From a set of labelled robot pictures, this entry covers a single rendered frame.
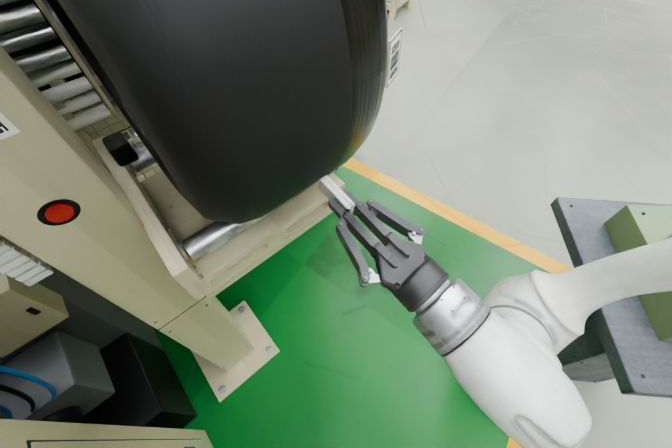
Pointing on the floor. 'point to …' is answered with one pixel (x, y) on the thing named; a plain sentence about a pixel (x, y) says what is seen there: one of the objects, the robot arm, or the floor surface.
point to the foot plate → (228, 380)
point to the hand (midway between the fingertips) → (335, 195)
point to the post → (95, 226)
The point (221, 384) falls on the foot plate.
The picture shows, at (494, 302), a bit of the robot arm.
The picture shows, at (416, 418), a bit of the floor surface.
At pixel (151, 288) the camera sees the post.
